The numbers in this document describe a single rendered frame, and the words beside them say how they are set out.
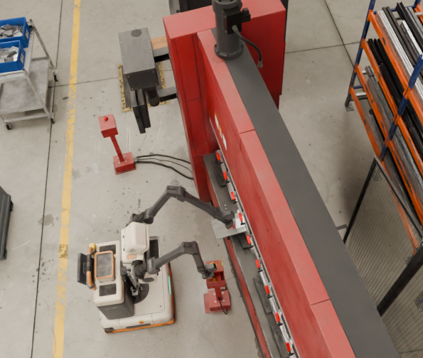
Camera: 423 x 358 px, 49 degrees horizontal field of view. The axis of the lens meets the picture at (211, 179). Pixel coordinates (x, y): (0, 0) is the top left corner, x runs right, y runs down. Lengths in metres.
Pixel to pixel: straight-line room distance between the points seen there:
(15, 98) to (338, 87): 4.08
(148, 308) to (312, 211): 2.38
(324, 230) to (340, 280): 0.26
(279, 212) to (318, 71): 4.17
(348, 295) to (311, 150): 3.42
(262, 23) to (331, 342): 2.24
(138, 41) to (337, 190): 2.70
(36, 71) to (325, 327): 5.25
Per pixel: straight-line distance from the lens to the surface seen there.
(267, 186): 2.49
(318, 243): 2.35
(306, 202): 2.45
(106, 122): 4.95
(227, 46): 3.08
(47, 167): 5.88
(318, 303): 2.25
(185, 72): 3.57
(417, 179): 4.60
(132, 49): 3.87
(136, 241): 3.45
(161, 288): 4.46
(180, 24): 3.44
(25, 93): 6.34
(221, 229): 3.82
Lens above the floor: 4.41
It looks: 57 degrees down
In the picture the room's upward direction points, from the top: 8 degrees counter-clockwise
